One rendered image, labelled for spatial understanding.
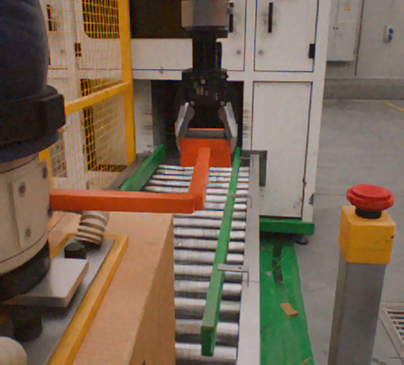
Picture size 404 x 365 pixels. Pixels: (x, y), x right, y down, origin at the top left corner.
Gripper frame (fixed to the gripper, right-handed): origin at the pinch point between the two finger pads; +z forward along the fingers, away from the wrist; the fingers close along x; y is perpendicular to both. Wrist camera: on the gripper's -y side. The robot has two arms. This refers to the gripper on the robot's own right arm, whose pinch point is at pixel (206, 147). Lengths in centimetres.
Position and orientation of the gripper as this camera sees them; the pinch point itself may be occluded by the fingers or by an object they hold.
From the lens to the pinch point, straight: 74.3
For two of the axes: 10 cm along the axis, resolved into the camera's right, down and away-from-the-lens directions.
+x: 10.0, 0.2, -0.6
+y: -0.6, 3.0, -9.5
